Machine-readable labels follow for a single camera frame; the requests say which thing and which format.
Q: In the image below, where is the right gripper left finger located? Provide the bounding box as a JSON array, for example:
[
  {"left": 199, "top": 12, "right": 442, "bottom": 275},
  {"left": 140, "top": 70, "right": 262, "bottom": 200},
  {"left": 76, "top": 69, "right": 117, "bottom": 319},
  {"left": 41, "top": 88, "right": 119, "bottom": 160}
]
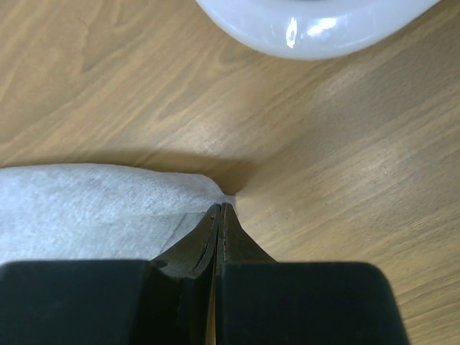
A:
[{"left": 1, "top": 206, "right": 220, "bottom": 344}]

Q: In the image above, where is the white plastic basket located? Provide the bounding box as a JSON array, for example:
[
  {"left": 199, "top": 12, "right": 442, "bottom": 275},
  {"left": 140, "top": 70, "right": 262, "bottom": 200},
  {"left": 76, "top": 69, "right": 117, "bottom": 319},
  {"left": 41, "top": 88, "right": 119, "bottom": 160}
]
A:
[{"left": 198, "top": 0, "right": 435, "bottom": 60}]

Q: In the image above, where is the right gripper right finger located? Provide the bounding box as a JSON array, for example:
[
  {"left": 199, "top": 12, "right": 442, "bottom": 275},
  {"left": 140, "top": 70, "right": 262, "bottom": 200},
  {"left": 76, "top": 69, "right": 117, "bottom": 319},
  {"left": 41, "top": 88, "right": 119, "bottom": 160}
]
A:
[{"left": 215, "top": 203, "right": 409, "bottom": 344}]

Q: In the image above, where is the grey tank top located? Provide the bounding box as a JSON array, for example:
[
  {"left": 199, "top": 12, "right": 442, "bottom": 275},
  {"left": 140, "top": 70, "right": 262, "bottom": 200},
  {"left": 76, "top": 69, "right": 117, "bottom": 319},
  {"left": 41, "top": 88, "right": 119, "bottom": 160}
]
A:
[{"left": 1, "top": 164, "right": 235, "bottom": 262}]

